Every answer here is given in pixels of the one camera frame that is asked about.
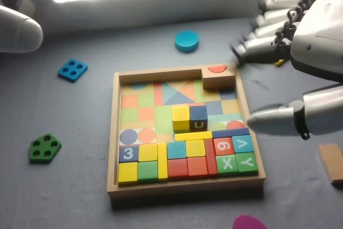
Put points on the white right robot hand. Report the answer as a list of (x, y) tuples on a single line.
[(316, 38)]

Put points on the dark blue U cube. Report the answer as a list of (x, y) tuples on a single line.
[(198, 115)]

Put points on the yellow cube block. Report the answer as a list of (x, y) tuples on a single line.
[(180, 117)]

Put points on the natural wooden block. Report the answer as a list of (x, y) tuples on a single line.
[(218, 81)]

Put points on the plain wooden plank block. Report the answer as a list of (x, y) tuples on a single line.
[(332, 162)]

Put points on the blue square four-hole piece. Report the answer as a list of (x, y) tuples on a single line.
[(72, 70)]

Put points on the small yellow piece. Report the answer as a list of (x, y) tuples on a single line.
[(279, 63)]

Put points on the blue round disc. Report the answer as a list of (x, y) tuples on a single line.
[(186, 41)]

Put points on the white backdrop cloth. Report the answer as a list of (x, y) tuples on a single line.
[(134, 9)]

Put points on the wooden puzzle tray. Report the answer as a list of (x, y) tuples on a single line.
[(187, 187)]

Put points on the pink round disc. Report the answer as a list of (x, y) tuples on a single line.
[(247, 223)]

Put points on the grey table cloth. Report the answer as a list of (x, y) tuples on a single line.
[(80, 111)]

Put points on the green pentagon five-hole piece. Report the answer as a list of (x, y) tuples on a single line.
[(44, 156)]

